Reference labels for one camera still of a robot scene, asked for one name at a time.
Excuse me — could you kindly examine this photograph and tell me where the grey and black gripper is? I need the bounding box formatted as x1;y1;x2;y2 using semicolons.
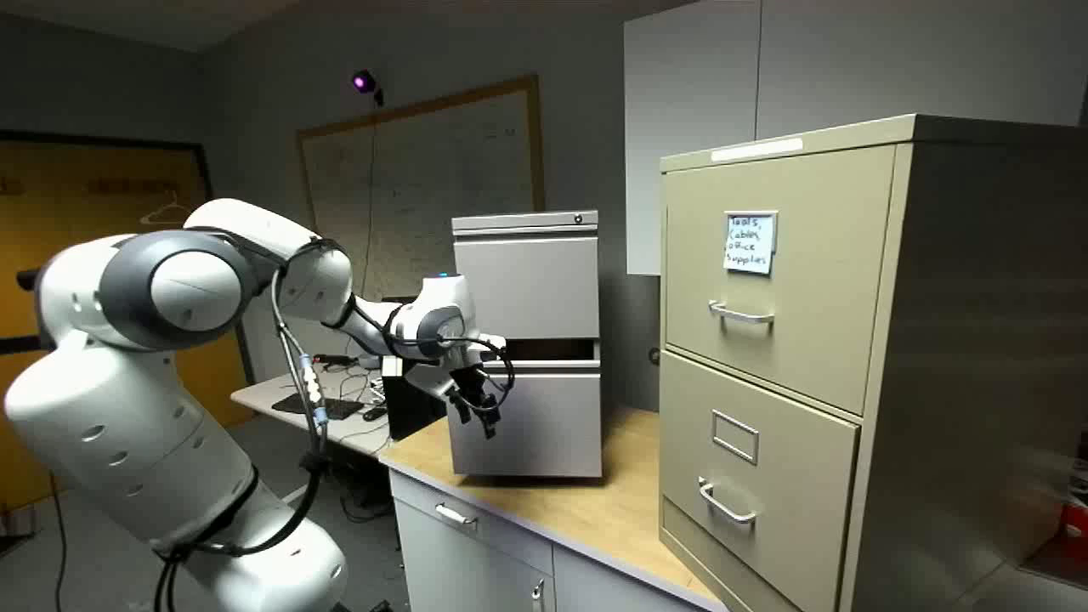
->
436;330;509;444

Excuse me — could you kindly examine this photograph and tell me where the grey cabinet plain drawer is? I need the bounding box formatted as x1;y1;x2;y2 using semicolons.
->
449;360;605;483

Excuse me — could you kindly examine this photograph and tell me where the small grey metal cabinet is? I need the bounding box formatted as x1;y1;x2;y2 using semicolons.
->
449;209;610;483

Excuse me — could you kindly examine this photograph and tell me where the small silver cabinet pull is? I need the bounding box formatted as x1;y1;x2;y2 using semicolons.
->
433;499;480;532

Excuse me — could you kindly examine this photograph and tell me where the grey cabinet drawer with lock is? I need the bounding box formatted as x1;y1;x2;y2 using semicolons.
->
449;232;603;345

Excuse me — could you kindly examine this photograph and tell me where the grey counter base cabinet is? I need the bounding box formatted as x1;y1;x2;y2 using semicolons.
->
385;469;712;612

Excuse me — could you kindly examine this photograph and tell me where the beige drawer with empty label holder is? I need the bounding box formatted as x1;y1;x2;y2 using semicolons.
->
657;352;864;612

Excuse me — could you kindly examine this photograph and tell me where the beige drawer with paper label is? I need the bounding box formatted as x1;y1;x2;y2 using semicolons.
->
661;143;901;419

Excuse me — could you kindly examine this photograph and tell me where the tall beige filing cabinet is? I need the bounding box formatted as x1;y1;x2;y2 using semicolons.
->
657;108;1088;612

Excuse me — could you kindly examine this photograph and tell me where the black box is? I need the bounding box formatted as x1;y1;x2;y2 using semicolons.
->
380;372;449;446

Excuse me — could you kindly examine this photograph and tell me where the black keyboard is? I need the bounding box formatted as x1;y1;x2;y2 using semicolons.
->
270;390;366;421

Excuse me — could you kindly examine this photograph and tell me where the light wooden desk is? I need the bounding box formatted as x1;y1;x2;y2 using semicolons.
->
228;358;398;460

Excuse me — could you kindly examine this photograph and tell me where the wood framed whiteboard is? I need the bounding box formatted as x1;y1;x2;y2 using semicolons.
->
297;75;548;308

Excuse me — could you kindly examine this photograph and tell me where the white handwritten paper label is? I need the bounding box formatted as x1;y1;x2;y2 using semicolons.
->
721;209;781;279

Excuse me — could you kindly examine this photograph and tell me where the red object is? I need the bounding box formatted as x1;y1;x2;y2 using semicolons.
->
1057;494;1088;551

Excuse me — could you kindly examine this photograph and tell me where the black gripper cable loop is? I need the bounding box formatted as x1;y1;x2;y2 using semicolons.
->
468;338;520;419

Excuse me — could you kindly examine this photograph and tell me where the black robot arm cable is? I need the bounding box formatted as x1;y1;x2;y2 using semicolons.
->
148;268;332;612

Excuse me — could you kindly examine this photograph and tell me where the silver drawer handle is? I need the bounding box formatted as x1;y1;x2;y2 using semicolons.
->
692;472;763;534
703;296;777;334

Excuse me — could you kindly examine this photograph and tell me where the camera with purple light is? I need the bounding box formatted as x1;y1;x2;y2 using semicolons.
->
348;70;386;114

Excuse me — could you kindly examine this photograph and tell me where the yellow board with dark frame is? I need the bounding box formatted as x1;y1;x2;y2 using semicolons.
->
0;131;256;515

